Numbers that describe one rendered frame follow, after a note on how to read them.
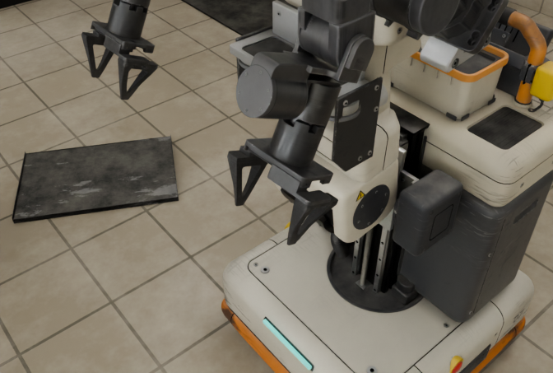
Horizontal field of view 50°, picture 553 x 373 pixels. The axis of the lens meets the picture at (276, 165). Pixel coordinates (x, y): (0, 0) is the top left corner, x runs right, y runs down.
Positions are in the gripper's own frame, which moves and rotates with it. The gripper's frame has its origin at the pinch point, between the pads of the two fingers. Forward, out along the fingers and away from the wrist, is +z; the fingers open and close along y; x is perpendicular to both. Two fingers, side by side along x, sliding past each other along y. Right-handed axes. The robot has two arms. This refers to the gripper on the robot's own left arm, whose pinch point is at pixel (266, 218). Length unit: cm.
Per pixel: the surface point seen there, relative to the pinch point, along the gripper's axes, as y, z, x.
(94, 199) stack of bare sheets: -123, 78, 71
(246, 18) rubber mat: -198, 17, 205
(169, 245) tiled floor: -85, 76, 77
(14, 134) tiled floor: -186, 82, 71
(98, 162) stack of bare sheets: -141, 73, 83
